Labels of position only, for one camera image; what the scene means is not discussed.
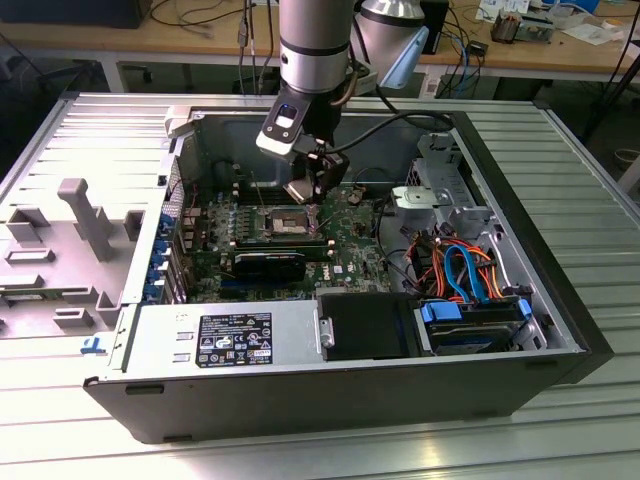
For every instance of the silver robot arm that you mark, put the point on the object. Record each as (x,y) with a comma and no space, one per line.
(312,40)

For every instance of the silver coin cell battery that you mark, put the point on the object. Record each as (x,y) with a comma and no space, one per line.
(356,194)

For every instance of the small transformer device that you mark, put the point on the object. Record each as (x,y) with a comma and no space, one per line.
(505,29)

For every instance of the hard disk blue carrier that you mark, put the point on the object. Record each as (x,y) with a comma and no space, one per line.
(470,340)

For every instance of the metal CPU socket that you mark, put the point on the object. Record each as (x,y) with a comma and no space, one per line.
(290,225)

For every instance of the blue expansion card latch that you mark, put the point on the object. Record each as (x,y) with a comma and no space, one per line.
(160,248)
(166,225)
(152,292)
(157,267)

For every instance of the black equipment case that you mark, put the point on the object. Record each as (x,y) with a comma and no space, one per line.
(75,12)

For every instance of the black graphics card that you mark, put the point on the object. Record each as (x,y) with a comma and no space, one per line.
(270,267)

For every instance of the green motherboard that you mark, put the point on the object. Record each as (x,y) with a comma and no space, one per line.
(350,250)

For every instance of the white paper sheet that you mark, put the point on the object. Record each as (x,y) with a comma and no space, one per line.
(587,32)

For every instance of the grey plastic parts rack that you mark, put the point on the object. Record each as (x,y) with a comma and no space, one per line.
(50,240)

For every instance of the wooden desk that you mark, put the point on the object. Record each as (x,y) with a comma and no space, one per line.
(75,42)

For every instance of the small black device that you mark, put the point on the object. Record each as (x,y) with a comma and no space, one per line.
(477,47)

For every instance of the silver CPU green board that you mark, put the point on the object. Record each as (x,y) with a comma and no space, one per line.
(299,190)

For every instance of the silver metal drive cage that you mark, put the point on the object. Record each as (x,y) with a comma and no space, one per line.
(440,165)

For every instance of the white paper sheets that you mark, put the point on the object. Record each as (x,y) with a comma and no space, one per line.
(500,9)

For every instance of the grey plastic case latch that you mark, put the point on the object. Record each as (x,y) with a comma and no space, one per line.
(177,120)

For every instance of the green RAM stick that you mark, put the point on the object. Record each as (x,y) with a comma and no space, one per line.
(22,298)

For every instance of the silver metal bracket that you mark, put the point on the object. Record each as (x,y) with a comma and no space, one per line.
(419,197)

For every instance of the tall black box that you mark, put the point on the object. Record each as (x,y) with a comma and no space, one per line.
(436,25)

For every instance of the black grey PC case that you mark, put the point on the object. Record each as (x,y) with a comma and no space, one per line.
(300,400)

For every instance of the silver power supply unit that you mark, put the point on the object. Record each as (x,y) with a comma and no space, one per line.
(160,340)

